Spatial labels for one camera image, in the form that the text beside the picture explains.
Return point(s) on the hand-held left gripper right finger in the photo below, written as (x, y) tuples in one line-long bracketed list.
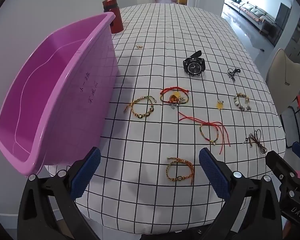
[(213, 172)]

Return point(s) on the small gold earring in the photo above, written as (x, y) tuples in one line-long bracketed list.
[(139, 46)]

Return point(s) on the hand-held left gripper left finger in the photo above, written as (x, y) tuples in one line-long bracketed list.
[(86, 172)]

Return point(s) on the red metal bottle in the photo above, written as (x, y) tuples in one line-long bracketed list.
[(116, 22)]

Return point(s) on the white bag with black trim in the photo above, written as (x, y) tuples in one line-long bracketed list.
[(291, 127)]

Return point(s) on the grey sofa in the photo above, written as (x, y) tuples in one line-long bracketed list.
[(252, 12)]

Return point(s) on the pink plastic tub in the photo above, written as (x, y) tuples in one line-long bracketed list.
[(52, 80)]

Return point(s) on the white black checkered tablecloth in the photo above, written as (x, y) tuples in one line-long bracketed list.
[(152, 62)]

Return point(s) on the dark cabinet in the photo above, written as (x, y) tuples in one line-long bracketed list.
[(282, 22)]

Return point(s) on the black wrist watch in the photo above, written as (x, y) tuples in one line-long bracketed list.
[(193, 66)]

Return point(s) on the beige chair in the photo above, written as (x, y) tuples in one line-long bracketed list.
[(282, 80)]

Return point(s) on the small yellow pendant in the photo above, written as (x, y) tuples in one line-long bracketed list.
[(220, 105)]

